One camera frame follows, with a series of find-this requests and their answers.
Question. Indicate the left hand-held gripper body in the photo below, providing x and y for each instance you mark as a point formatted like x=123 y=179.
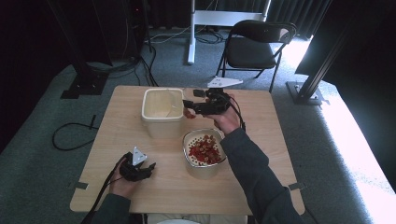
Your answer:
x=132 y=171

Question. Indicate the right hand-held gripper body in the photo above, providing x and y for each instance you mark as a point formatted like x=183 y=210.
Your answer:
x=214 y=104

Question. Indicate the white square container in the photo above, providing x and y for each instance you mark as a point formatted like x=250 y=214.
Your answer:
x=162 y=124

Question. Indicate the red fruit pieces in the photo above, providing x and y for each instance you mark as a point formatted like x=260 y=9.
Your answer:
x=205 y=151

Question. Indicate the white container with strainer insert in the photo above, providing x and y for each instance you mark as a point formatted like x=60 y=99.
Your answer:
x=202 y=172

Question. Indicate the person's left hand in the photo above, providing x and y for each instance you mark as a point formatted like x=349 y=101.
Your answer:
x=123 y=188

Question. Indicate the person's right hand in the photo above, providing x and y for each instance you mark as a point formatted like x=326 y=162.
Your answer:
x=227 y=121

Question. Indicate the grey tape piece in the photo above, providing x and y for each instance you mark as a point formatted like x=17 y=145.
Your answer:
x=81 y=185
x=296 y=186

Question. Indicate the black folding chair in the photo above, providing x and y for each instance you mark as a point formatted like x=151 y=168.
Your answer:
x=249 y=51

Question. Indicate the dark computer tower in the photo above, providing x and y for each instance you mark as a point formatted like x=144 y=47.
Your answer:
x=130 y=28

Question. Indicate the black metal stand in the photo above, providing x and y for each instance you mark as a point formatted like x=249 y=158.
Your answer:
x=308 y=90
x=84 y=71

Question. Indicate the white desk frame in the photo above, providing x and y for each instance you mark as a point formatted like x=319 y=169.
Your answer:
x=218 y=17

